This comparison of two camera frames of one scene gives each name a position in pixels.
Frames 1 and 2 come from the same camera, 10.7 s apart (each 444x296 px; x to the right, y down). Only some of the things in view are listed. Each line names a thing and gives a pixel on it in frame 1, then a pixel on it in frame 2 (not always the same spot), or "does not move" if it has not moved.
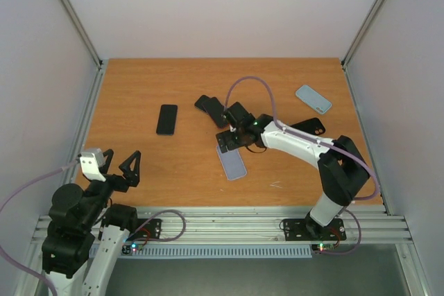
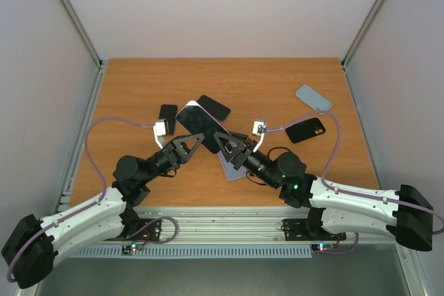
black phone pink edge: [216, 111] → [195, 120]
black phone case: [313, 125] does not move
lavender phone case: [232, 163] does not move
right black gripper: [228, 140] → [241, 154]
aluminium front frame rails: [372, 224] does not move
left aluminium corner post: [71, 10] does not move
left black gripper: [133, 177] → [177, 151]
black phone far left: [167, 120] does not move
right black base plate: [310, 229] does not move
